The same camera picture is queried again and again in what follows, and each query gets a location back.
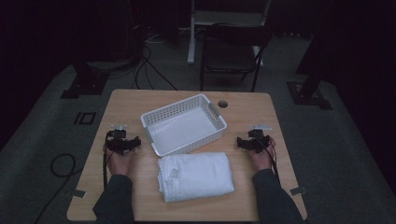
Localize white cloth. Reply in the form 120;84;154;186
156;151;236;203

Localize person's right hand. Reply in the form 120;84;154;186
248;143;276;173

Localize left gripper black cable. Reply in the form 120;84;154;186
102;132;109;189

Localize white metal frame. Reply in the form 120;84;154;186
186;0;273;68

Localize black floor cables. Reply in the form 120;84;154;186
132;43;178;91

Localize person's left hand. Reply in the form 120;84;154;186
105;145;138;177

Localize black folding chair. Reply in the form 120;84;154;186
199;22;274;93

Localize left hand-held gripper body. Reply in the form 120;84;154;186
105;123;132;156

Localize black stand base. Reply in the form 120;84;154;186
286;74;333;111
60;61;110;100

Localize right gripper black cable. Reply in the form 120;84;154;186
262;135;280;183

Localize black looped floor cable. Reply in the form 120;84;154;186
33;152;84;224

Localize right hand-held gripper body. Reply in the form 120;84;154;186
247;123;273;154

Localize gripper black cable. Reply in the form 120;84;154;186
102;132;109;189
262;135;280;183

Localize white perforated plastic basket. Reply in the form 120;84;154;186
139;93;229;158

